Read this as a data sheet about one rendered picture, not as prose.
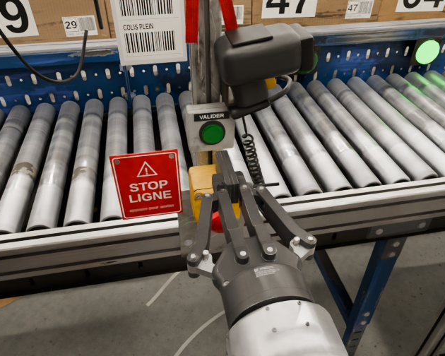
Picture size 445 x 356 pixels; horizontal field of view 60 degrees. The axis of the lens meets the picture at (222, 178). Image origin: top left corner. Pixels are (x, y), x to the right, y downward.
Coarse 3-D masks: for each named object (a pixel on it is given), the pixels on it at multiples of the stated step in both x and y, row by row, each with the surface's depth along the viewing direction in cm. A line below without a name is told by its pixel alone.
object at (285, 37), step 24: (216, 48) 48; (240, 48) 45; (264, 48) 46; (288, 48) 46; (312, 48) 47; (240, 72) 47; (264, 72) 47; (288, 72) 48; (240, 96) 50; (264, 96) 51
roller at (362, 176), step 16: (288, 96) 116; (304, 96) 108; (304, 112) 104; (320, 112) 101; (320, 128) 97; (336, 128) 96; (336, 144) 90; (336, 160) 89; (352, 160) 84; (352, 176) 82; (368, 176) 80
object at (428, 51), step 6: (426, 42) 116; (432, 42) 116; (420, 48) 116; (426, 48) 116; (432, 48) 116; (438, 48) 117; (420, 54) 117; (426, 54) 117; (432, 54) 118; (420, 60) 118; (426, 60) 119
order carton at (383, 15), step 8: (384, 0) 113; (392, 0) 113; (384, 8) 114; (392, 8) 115; (384, 16) 116; (392, 16) 116; (400, 16) 117; (408, 16) 117; (416, 16) 118; (424, 16) 118; (432, 16) 119; (440, 16) 119
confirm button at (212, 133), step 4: (212, 124) 54; (208, 128) 54; (212, 128) 54; (216, 128) 54; (220, 128) 54; (204, 132) 54; (208, 132) 54; (212, 132) 54; (216, 132) 54; (220, 132) 55; (204, 136) 54; (208, 136) 55; (212, 136) 55; (216, 136) 55; (220, 136) 55; (204, 140) 55; (208, 140) 55; (212, 140) 55; (216, 140) 55
